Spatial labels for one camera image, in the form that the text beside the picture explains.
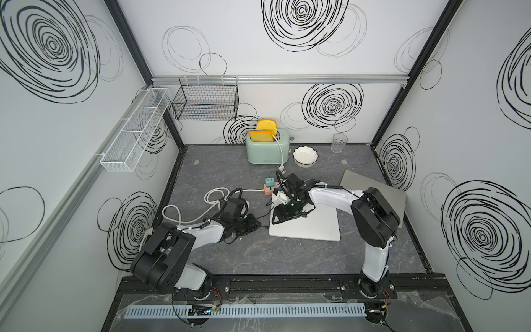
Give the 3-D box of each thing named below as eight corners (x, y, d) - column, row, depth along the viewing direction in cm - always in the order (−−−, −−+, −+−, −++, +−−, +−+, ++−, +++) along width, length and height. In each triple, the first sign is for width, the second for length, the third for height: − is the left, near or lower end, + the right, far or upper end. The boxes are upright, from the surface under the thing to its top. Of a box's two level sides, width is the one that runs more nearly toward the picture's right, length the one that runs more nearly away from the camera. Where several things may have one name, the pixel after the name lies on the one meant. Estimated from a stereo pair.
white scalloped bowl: (293, 167, 112) (294, 163, 109) (291, 149, 121) (292, 145, 118) (319, 167, 112) (320, 163, 109) (315, 149, 121) (316, 145, 118)
